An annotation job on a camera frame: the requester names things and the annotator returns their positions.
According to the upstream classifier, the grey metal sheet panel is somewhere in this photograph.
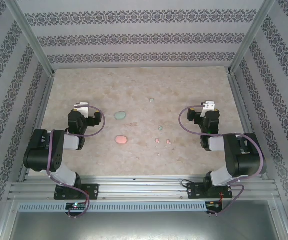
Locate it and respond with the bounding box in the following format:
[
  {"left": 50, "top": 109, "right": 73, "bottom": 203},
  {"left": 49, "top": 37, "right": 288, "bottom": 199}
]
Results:
[{"left": 8, "top": 199, "right": 288, "bottom": 240}]

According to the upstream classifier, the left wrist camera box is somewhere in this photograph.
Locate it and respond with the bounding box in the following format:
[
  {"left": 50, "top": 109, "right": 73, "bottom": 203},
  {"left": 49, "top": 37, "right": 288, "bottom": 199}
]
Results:
[{"left": 75, "top": 101, "right": 89, "bottom": 120}]

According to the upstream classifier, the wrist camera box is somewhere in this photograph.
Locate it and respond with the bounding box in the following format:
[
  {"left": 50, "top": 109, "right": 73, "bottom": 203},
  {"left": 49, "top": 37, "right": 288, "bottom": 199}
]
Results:
[
  {"left": 75, "top": 101, "right": 89, "bottom": 120},
  {"left": 200, "top": 100, "right": 216, "bottom": 118}
]

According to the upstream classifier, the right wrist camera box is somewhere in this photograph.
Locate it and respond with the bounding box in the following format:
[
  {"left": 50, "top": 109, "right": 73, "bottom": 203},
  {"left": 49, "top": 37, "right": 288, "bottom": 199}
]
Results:
[{"left": 200, "top": 100, "right": 216, "bottom": 118}]

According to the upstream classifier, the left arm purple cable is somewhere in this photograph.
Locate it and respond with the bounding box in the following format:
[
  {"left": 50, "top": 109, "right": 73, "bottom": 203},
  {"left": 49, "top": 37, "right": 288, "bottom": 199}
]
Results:
[{"left": 45, "top": 105, "right": 106, "bottom": 218}]

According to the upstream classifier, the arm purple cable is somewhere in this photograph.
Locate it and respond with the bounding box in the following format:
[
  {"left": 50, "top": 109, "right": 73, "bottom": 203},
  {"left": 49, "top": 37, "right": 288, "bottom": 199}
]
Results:
[
  {"left": 178, "top": 104, "right": 265, "bottom": 217},
  {"left": 45, "top": 105, "right": 106, "bottom": 218}
]

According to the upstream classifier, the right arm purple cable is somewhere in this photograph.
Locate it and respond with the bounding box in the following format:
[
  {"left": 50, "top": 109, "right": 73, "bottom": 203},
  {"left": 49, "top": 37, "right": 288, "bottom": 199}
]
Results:
[{"left": 178, "top": 104, "right": 265, "bottom": 217}]

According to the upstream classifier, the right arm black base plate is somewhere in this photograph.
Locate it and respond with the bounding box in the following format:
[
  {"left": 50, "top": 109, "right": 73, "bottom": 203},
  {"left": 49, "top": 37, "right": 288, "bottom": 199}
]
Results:
[{"left": 186, "top": 182, "right": 233, "bottom": 200}]

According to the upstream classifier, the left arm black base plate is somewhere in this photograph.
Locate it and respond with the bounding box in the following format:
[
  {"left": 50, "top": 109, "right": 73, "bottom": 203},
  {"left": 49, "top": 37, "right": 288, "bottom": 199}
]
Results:
[{"left": 53, "top": 184, "right": 99, "bottom": 201}]

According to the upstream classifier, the aluminium frame post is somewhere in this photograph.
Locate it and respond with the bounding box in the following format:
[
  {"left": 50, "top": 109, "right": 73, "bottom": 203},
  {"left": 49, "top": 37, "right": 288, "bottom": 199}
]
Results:
[
  {"left": 3, "top": 0, "right": 57, "bottom": 76},
  {"left": 228, "top": 0, "right": 277, "bottom": 75}
]

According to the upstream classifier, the aluminium mounting rail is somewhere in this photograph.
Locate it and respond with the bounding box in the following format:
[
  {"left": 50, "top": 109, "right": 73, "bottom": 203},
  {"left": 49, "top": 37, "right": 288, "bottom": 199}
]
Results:
[{"left": 7, "top": 174, "right": 277, "bottom": 201}]

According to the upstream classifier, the slotted grey cable duct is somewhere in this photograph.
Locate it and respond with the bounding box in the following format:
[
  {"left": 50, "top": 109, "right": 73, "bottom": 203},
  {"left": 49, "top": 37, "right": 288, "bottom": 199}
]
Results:
[{"left": 17, "top": 201, "right": 207, "bottom": 212}]

